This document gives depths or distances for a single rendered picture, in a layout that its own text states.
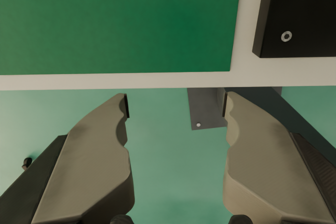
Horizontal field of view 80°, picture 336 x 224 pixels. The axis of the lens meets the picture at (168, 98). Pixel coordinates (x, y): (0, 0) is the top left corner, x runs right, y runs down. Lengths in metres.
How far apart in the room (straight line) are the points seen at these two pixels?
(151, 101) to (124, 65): 0.88
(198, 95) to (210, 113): 0.13
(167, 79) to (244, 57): 0.08
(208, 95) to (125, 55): 0.88
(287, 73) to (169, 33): 0.13
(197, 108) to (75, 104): 0.67
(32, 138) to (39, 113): 0.21
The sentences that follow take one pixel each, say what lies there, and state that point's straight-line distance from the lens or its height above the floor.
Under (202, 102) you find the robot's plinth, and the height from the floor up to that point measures 0.02.
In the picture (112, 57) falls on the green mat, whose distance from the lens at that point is 0.22.
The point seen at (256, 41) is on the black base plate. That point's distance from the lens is 0.22.
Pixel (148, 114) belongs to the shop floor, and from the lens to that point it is 1.14.
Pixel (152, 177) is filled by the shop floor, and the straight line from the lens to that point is 1.48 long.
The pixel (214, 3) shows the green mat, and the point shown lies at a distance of 0.21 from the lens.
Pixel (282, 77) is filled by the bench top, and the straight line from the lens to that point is 0.26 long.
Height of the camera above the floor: 0.96
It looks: 62 degrees down
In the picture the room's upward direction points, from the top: 178 degrees counter-clockwise
